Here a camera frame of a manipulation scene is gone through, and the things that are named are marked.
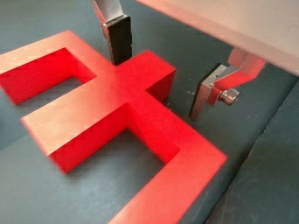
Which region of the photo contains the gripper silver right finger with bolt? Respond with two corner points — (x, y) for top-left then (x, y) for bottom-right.
(190, 48), (267, 120)

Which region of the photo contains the red E-shaped block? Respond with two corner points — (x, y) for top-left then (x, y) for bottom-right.
(0, 31), (226, 224)

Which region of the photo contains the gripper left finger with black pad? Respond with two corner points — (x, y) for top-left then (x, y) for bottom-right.
(91, 0), (133, 66)

